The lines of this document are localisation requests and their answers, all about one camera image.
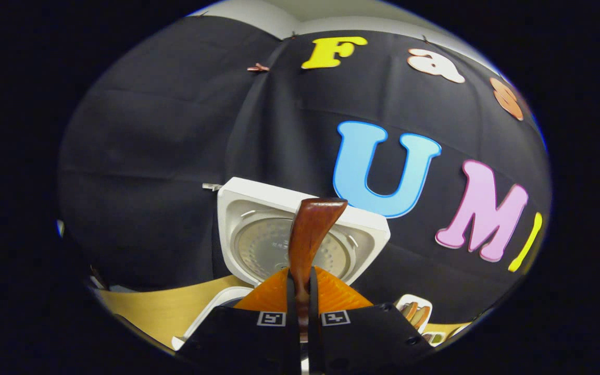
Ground white toaster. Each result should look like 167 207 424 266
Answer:
394 294 433 334

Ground white rice cooker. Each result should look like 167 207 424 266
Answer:
171 177 391 351

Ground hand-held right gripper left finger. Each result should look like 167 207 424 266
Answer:
175 267 301 375

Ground brown wooden spoon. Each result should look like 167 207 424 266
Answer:
288 197 348 342

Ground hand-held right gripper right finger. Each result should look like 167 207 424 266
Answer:
308 267 436 375

